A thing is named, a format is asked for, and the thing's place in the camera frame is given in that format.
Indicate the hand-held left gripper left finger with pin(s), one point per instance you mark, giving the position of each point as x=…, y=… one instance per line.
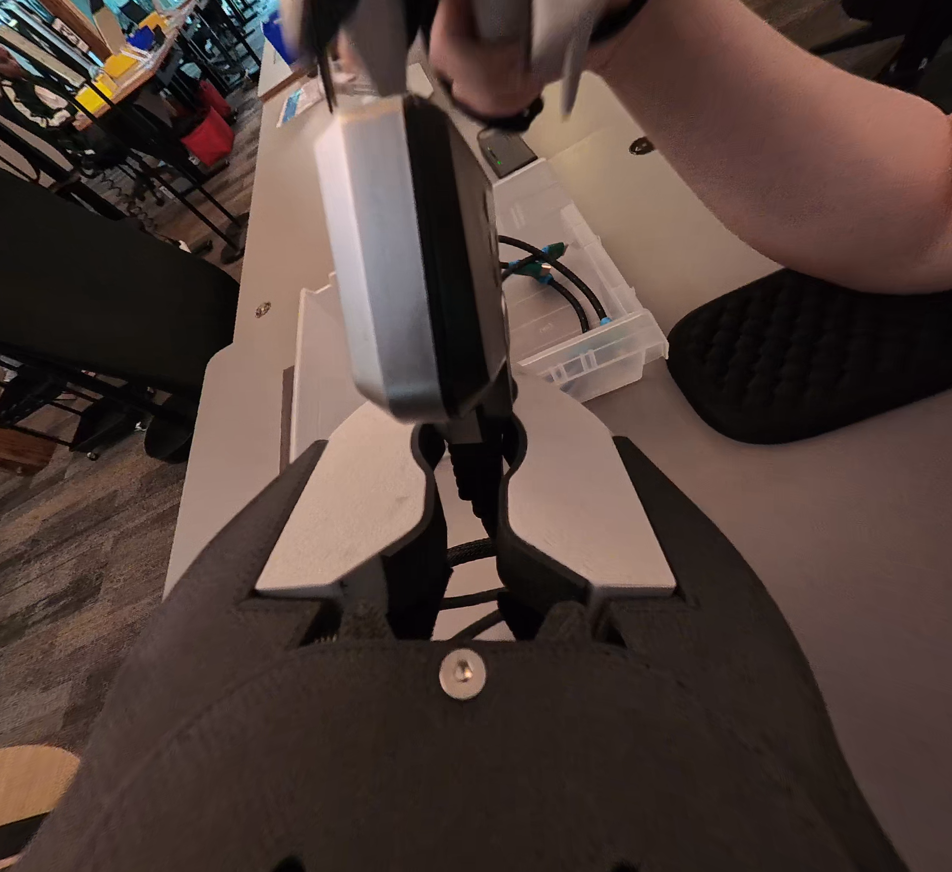
x=349, y=507

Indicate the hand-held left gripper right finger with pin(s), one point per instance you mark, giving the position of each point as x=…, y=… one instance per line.
x=580, y=507

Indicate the clear plastic bin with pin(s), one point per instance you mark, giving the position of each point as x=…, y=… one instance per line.
x=632, y=344

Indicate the black silver hdmi hub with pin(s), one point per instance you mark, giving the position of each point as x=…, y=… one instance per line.
x=372, y=255

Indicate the person's right forearm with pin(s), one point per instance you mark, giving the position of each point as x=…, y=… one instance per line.
x=781, y=143

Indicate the person's right hand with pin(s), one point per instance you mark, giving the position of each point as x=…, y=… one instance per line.
x=491, y=76

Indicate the blue white leaflet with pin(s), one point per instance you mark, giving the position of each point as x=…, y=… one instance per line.
x=297, y=106

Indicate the dark grey power adapter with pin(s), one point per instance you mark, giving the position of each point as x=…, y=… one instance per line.
x=509, y=151

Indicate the black office chair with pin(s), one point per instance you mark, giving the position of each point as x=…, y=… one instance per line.
x=111, y=292

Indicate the round wooden stool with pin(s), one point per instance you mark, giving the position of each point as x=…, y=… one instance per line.
x=33, y=783

